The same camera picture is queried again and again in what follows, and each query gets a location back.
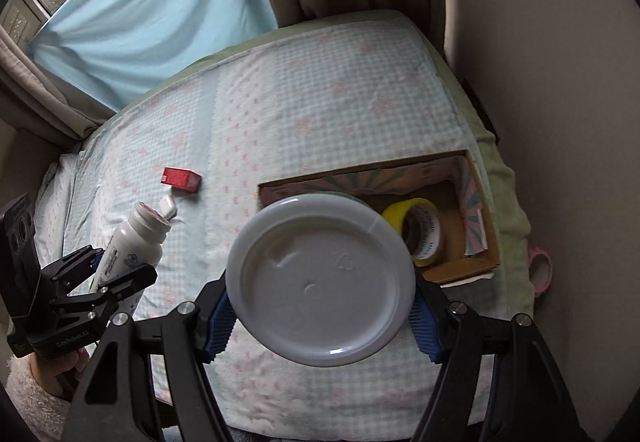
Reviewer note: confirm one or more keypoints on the person's left forearm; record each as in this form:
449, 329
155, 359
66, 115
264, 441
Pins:
35, 402

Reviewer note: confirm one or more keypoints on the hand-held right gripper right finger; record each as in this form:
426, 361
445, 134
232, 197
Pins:
425, 327

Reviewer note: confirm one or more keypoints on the white bottle with green label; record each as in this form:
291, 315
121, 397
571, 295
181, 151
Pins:
132, 247

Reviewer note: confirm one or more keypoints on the small white bottle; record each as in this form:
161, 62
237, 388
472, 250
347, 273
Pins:
168, 207

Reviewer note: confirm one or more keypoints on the light blue cloth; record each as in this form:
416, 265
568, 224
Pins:
150, 21

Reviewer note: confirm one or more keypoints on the pink round object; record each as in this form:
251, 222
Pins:
542, 254

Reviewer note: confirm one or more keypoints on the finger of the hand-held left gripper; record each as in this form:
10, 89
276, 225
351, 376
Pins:
75, 262
125, 284

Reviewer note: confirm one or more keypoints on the red small box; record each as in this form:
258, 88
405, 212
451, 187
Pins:
180, 179

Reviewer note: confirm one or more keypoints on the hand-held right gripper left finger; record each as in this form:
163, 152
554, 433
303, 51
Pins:
217, 322

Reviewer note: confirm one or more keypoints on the yellow tape roll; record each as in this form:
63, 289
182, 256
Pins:
400, 214

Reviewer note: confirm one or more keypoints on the person's left hand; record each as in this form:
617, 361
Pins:
65, 369

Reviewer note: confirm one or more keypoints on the green jar with white lid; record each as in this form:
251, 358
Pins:
320, 272

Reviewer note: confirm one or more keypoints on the patterned cardboard box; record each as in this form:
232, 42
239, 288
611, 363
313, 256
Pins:
470, 264

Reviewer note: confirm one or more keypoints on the green mattress cover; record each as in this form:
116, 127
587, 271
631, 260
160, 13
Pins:
505, 202

